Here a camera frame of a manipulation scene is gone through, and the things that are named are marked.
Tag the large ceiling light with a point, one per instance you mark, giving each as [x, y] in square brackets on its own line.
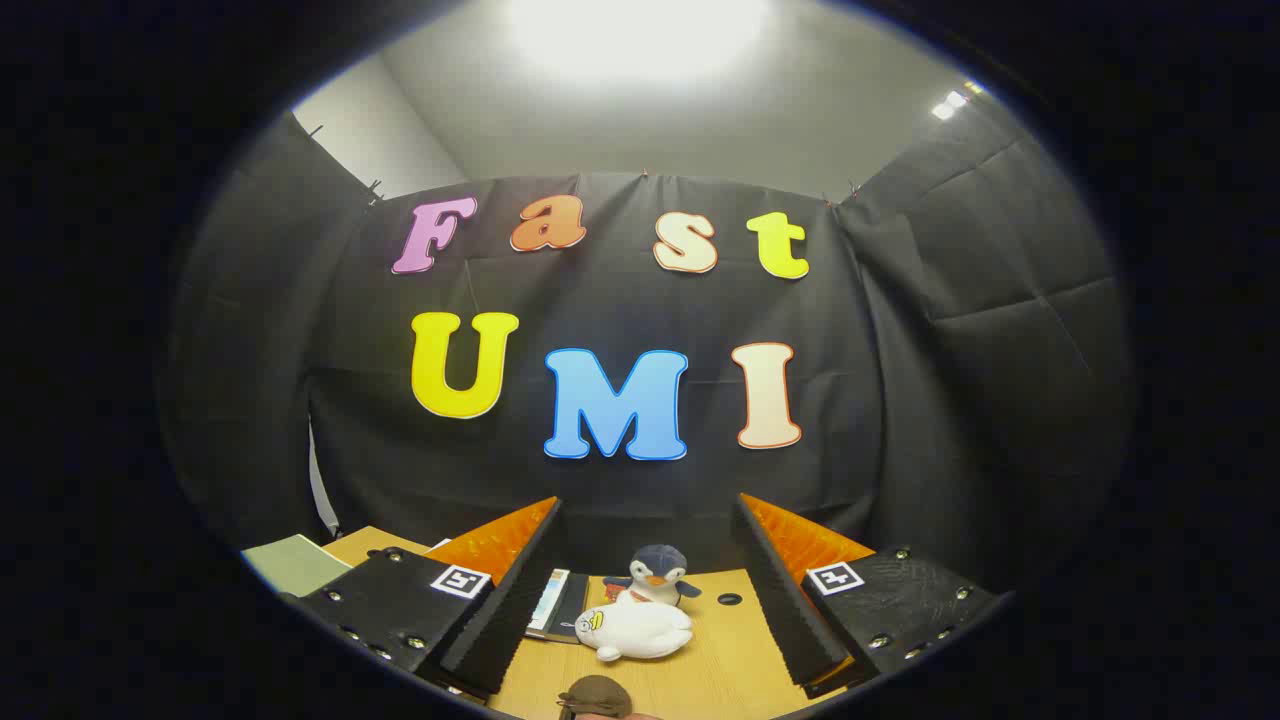
[640, 30]

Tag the brown moccasin shoe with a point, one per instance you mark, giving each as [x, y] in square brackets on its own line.
[597, 692]

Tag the book with pale blue cover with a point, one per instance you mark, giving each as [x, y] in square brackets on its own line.
[548, 600]

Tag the small ceiling light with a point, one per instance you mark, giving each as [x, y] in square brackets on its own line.
[950, 105]

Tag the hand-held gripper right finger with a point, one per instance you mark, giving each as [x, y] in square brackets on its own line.
[790, 610]

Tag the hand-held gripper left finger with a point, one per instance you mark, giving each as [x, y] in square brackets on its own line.
[500, 620]

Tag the grey penguin plush toy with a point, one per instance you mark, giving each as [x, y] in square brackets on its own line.
[655, 570]

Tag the white duck plush toy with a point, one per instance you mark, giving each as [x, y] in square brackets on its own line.
[640, 630]

